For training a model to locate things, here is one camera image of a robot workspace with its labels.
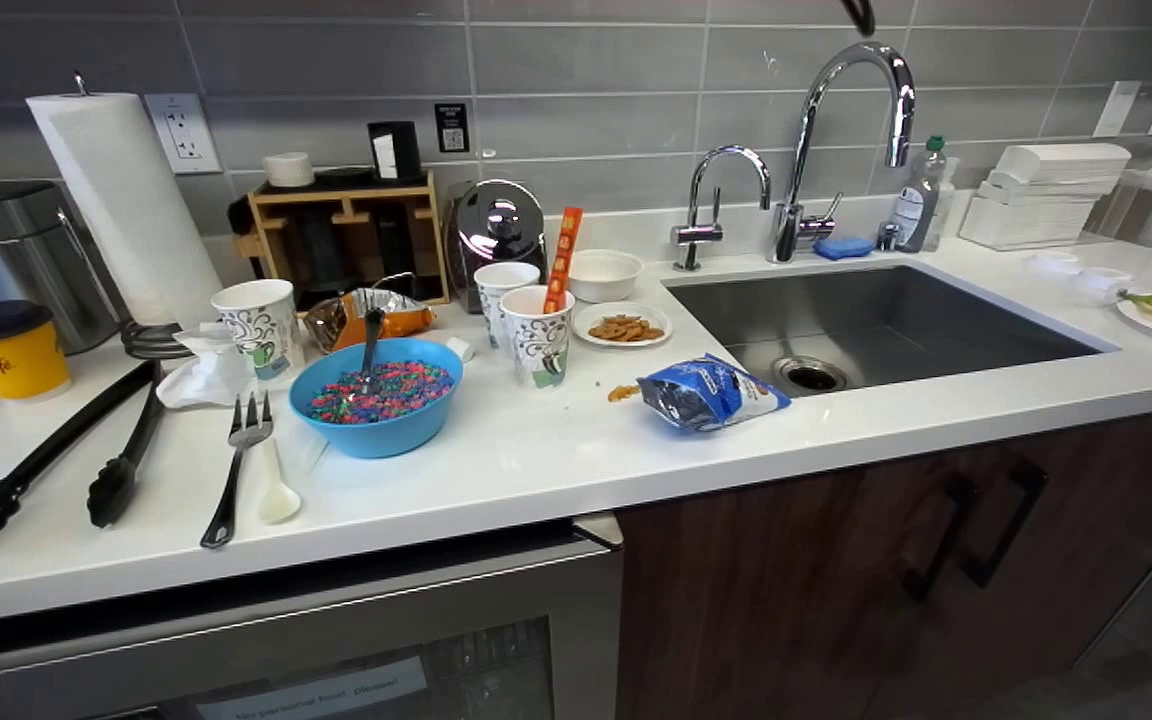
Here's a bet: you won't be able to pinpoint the orange chopsticks packet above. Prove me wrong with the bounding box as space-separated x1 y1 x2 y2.
538 205 587 317

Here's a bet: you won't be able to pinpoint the white bowl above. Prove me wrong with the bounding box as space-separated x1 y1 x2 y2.
568 245 646 307

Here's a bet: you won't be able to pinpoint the printed white paper cup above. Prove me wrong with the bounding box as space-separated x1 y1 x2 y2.
206 275 303 385
496 284 575 393
468 258 543 354

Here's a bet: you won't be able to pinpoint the orange bowl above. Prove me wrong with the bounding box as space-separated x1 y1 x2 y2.
331 284 438 354

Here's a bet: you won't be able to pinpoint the small white cup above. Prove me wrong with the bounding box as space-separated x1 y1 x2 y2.
260 150 319 191

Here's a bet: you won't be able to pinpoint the blue bowl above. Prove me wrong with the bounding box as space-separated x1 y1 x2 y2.
284 332 468 464

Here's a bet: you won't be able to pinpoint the yellow cup black lid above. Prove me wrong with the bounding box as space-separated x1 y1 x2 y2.
0 297 74 404

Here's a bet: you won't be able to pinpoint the large chrome faucet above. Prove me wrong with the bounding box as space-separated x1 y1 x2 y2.
767 40 925 267

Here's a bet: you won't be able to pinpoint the clear soap bottle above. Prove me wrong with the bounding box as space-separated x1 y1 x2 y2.
884 133 957 258

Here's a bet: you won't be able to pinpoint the blue sponge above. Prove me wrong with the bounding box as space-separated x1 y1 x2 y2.
811 232 876 264

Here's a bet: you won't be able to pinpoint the white plastic container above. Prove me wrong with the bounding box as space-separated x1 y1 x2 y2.
952 141 1137 258

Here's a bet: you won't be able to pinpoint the small chrome faucet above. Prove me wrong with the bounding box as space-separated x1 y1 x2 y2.
670 141 774 275

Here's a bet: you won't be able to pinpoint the stainless steel sink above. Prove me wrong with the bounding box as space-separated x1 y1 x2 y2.
663 260 1108 400

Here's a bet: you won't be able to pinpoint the crumpled white paper towel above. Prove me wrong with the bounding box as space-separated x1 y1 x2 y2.
1026 248 1137 306

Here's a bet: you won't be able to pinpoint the brown cookie pile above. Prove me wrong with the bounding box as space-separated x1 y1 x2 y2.
587 312 668 344

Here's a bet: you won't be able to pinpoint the blue cookie bag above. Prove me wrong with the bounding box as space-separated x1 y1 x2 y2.
631 350 794 441

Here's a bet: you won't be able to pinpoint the white cookie plate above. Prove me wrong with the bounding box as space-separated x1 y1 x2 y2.
568 299 675 354

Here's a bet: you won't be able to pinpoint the black chrome kettle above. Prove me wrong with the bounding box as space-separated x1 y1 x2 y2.
447 177 551 317

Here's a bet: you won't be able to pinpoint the small black device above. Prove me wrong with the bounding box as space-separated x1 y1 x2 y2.
362 115 429 188

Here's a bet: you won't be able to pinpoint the wooden organizer rack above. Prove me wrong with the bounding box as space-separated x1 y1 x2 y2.
228 172 451 317

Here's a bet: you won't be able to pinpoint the dark metal spoon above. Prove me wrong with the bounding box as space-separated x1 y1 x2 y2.
355 306 391 398

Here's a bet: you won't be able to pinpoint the dark wood cabinet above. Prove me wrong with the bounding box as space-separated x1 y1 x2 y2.
613 404 1152 720

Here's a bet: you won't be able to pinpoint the colourful candy pile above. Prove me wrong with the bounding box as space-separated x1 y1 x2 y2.
308 355 456 429

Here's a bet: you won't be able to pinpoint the crumpled white napkin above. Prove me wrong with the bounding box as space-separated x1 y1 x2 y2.
153 321 260 414

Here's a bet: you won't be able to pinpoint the white plastic spoon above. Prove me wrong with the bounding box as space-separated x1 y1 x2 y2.
249 434 308 529

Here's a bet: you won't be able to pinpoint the white paper towel roll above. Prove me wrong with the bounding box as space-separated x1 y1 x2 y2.
22 76 228 338

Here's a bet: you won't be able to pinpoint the stainless steel dishwasher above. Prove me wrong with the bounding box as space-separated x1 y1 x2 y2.
0 517 629 720

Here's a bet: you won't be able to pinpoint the stainless steel countertop appliance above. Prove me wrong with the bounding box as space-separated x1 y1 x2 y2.
0 179 126 368

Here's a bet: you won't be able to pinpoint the black tongs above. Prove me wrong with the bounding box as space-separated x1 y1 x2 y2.
0 355 169 560

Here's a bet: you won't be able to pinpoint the black wall switch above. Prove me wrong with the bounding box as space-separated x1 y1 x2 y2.
432 100 470 158

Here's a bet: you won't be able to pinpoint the black cabinet handle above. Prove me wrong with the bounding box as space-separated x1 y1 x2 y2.
899 473 980 605
959 455 1047 594

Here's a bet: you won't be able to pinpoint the black handled metal fork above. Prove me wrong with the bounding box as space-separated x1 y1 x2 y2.
195 388 281 552

